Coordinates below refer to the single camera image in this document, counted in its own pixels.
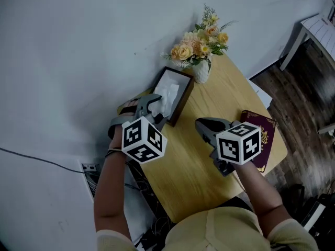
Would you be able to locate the white box device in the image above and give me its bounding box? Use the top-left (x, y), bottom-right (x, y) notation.
top-left (300, 201), bottom-right (327, 233)

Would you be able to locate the person's left hand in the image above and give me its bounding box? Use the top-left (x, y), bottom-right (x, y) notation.
top-left (122, 100), bottom-right (139, 110)

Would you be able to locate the yellow and peach flower bouquet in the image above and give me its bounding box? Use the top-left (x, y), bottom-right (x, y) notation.
top-left (160, 3), bottom-right (239, 74)

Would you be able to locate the maroon gold-printed book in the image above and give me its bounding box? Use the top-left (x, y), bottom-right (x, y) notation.
top-left (239, 109), bottom-right (278, 174)

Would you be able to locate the person's right forearm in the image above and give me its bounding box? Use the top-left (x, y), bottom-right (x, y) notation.
top-left (231, 161), bottom-right (292, 239)

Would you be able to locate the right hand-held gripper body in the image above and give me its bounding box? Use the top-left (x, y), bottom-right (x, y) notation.
top-left (206, 120), bottom-right (263, 178)

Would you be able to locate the black wrist band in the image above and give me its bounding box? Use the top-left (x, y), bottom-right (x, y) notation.
top-left (105, 146), bottom-right (124, 158)

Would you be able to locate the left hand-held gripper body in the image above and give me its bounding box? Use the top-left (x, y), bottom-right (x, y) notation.
top-left (107, 108), bottom-right (168, 165)

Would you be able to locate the small wooden table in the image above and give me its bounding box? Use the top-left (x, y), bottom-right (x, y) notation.
top-left (117, 53), bottom-right (288, 224)

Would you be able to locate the white textured vase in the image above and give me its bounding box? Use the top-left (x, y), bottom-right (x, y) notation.
top-left (192, 59), bottom-right (213, 85)

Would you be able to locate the person's cream knit sweater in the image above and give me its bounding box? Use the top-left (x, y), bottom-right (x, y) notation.
top-left (96, 206), bottom-right (320, 251)

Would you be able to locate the dark brown tissue box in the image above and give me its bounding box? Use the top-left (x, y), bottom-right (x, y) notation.
top-left (151, 66), bottom-right (195, 128)

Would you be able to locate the white slatted desk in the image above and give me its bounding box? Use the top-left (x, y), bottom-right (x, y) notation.
top-left (279, 13), bottom-right (335, 136)

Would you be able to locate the grey wall cable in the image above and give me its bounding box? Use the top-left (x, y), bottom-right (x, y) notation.
top-left (0, 146), bottom-right (86, 175)

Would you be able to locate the white low cabinet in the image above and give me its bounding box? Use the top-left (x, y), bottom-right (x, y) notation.
top-left (78, 159), bottom-right (158, 246)

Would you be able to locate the white flat panel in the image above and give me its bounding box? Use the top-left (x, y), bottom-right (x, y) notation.
top-left (246, 77), bottom-right (273, 110)

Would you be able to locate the person's left forearm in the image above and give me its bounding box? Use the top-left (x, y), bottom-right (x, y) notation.
top-left (93, 150), bottom-right (133, 242)

